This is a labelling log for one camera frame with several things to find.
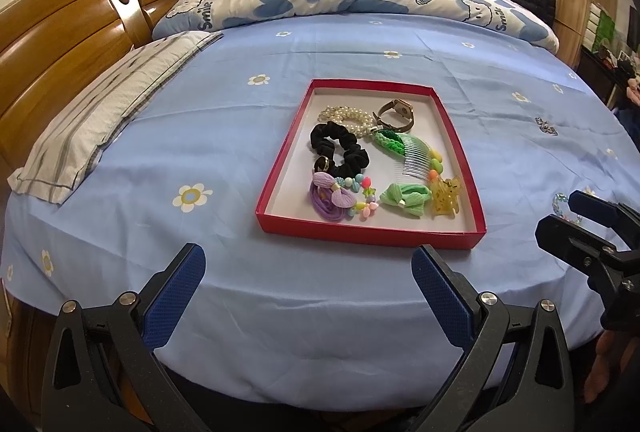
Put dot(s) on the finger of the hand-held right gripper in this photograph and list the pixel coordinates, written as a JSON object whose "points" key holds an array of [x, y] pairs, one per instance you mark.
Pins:
{"points": [[570, 234], [595, 207]]}

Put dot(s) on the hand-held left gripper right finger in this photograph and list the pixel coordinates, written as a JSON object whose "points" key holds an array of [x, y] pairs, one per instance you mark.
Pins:
{"points": [[445, 297]]}

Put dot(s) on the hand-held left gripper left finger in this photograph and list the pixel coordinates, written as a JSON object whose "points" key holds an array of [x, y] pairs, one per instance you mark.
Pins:
{"points": [[175, 292]]}

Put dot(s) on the red shallow box tray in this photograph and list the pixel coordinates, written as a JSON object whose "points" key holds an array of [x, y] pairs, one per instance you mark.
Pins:
{"points": [[375, 232]]}

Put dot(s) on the yellow claw hair clip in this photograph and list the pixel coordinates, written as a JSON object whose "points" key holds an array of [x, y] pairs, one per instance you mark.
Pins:
{"points": [[445, 197]]}

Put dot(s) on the clear comb with colourful beads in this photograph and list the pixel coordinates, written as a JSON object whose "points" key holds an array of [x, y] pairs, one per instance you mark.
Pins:
{"points": [[415, 157]]}

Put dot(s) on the person's right hand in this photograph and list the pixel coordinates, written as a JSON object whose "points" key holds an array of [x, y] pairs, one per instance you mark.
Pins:
{"points": [[607, 362]]}

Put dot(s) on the silver rhinestone brooch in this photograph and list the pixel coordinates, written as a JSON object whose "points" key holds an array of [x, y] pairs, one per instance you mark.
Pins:
{"points": [[545, 125]]}

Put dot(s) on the blue flowered bed sheet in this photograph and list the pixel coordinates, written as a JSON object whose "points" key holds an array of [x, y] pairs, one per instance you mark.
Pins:
{"points": [[200, 137]]}

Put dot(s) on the gold wristwatch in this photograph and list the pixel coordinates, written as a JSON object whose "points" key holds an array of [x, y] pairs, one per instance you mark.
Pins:
{"points": [[400, 107]]}

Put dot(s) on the striped grey white pillow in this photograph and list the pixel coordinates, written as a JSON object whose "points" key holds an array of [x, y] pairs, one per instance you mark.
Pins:
{"points": [[110, 107]]}

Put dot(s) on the black scrunchie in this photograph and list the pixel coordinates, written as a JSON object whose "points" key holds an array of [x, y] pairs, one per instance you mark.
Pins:
{"points": [[325, 135]]}

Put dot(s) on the wooden headboard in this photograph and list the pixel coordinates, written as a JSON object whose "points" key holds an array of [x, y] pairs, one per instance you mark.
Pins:
{"points": [[65, 42]]}

